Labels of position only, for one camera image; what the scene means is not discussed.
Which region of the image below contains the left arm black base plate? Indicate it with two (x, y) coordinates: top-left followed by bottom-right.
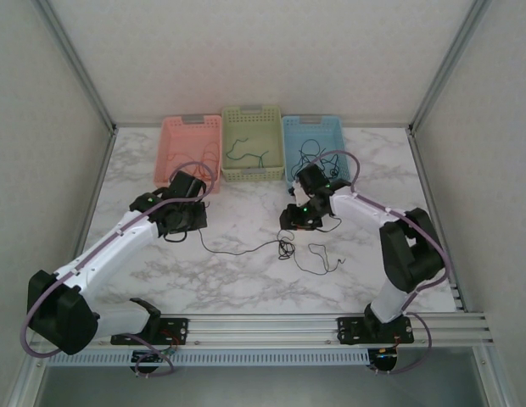
(109, 316), (190, 347)

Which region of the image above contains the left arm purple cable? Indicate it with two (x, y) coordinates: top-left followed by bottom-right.
(19, 160), (216, 379)

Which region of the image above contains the aluminium lower frame bar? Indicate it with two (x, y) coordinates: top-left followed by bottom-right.
(3, 354), (50, 407)
(473, 345), (508, 407)

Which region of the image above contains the blue plastic basket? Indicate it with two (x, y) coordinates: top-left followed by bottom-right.
(280, 114), (353, 192)

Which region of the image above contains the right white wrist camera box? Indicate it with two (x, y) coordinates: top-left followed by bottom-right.
(289, 180), (310, 205)

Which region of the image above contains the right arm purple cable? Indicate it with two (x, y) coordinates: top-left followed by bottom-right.
(305, 148), (453, 376)

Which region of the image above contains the aluminium mounting rail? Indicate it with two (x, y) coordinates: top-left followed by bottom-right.
(31, 312), (495, 349)

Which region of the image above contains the aluminium corner post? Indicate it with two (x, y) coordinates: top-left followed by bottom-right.
(407, 0), (501, 136)
(36, 0), (119, 136)

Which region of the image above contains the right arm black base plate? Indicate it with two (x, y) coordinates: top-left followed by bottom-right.
(337, 315), (416, 345)

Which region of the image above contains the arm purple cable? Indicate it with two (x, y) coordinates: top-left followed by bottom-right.
(305, 148), (453, 376)
(19, 160), (216, 379)

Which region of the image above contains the pink plastic basket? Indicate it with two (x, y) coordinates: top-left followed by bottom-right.
(154, 113), (224, 196)

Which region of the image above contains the grey slotted cable duct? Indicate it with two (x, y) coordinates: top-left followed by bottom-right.
(46, 349), (372, 366)

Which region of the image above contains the small controller board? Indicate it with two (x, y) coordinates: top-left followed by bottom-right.
(371, 347), (400, 366)
(132, 349), (171, 365)

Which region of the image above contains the green plastic basket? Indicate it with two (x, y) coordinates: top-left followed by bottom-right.
(220, 103), (286, 183)

